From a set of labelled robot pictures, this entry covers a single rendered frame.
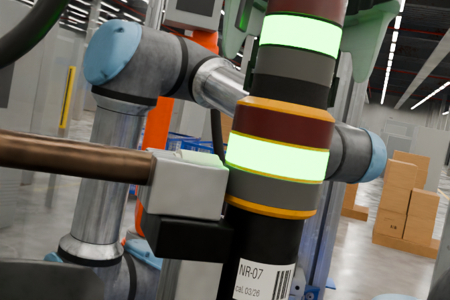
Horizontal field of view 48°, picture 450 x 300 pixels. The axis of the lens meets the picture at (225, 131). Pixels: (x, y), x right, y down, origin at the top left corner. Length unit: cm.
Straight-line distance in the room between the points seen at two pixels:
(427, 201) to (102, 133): 714
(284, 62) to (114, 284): 79
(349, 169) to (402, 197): 715
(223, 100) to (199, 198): 63
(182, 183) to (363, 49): 19
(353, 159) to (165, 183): 47
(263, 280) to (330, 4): 11
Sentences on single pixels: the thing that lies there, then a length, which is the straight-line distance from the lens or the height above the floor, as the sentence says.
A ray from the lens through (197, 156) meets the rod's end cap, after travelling 20.
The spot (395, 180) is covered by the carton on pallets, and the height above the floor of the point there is 96.
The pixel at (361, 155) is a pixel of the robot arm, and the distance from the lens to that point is 66.
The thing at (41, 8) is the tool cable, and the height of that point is 160.
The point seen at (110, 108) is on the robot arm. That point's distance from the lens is 87.
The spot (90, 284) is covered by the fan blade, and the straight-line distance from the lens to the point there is 38.
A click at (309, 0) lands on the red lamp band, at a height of 162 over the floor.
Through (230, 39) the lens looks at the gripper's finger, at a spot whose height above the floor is 162.
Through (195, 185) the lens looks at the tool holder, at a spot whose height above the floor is 154.
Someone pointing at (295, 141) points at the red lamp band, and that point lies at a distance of 20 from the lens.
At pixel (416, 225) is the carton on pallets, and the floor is 39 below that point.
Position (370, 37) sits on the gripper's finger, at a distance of 34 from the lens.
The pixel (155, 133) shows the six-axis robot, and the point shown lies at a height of 122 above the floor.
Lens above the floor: 157
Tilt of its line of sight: 3 degrees down
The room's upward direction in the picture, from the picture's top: 11 degrees clockwise
